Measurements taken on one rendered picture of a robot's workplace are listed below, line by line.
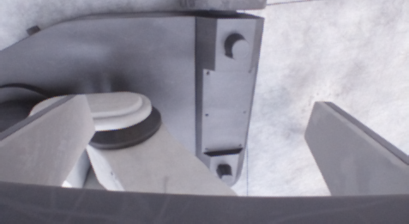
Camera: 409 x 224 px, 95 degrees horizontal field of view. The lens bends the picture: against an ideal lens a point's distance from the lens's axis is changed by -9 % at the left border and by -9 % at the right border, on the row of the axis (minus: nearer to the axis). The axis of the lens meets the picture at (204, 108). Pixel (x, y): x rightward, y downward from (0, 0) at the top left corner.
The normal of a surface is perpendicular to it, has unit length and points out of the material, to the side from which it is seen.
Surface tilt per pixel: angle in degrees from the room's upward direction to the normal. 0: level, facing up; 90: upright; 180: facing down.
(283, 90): 0
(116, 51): 0
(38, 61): 0
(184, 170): 90
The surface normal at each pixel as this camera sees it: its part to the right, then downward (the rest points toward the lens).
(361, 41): 0.18, 0.49
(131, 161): 0.02, -0.87
